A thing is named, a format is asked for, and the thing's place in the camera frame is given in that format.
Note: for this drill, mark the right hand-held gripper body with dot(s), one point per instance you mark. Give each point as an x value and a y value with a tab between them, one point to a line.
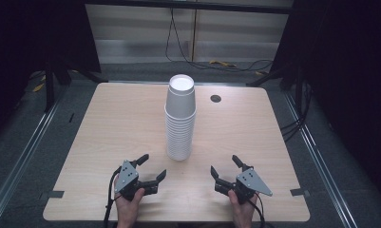
251	182

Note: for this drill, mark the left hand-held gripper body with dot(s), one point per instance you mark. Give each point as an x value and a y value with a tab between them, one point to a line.
127	177

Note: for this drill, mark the stack of white paper cups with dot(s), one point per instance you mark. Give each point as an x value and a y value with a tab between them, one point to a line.
180	126

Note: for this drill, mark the person's right hand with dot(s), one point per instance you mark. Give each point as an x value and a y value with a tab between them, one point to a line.
243	213

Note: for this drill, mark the person's left hand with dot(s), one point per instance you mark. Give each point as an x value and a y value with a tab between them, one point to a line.
128	210

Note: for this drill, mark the grey tape strip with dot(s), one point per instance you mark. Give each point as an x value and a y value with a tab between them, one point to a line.
299	192
53	194

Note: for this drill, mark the black metal stand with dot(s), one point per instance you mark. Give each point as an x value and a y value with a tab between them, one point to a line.
297	82
49	88

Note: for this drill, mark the yellow floor scrap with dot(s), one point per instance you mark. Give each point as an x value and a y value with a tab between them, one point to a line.
223	63
38	87

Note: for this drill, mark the black curtain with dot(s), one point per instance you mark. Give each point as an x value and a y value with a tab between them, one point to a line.
349	79
26	38

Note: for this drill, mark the black desk top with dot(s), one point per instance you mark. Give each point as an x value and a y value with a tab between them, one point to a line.
191	5

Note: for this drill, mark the metal floor rail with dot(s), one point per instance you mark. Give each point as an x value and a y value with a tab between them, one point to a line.
321	158
23	155

